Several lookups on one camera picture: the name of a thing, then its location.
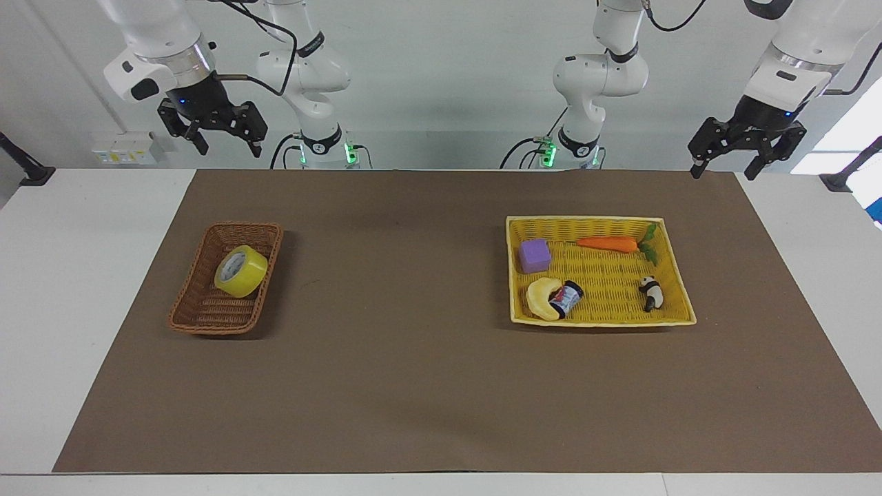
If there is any yellow wicker basket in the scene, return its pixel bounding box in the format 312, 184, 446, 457
505, 216, 697, 328

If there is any black stand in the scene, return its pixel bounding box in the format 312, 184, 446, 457
819, 136, 882, 193
0, 131, 57, 187

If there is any small printed can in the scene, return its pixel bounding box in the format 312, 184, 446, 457
549, 280, 585, 320

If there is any yellow tape roll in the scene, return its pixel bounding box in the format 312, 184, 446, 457
214, 244, 269, 299

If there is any black cable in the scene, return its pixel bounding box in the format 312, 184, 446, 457
642, 0, 708, 32
500, 107, 570, 170
219, 0, 298, 96
823, 41, 882, 96
269, 133, 304, 170

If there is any yellow toy banana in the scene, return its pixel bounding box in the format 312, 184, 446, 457
525, 276, 563, 322

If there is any toy panda figure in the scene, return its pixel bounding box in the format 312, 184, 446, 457
637, 275, 665, 313

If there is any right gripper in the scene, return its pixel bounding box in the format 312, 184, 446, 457
156, 72, 269, 158

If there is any orange toy carrot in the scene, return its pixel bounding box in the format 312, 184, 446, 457
576, 222, 659, 267

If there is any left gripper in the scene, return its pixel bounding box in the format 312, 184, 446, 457
687, 94, 808, 182

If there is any purple cube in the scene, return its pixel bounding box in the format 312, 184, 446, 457
518, 238, 553, 275

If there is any white wall socket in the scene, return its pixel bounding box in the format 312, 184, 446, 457
91, 132, 158, 167

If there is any brown wicker basket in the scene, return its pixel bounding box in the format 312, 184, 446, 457
167, 220, 285, 336

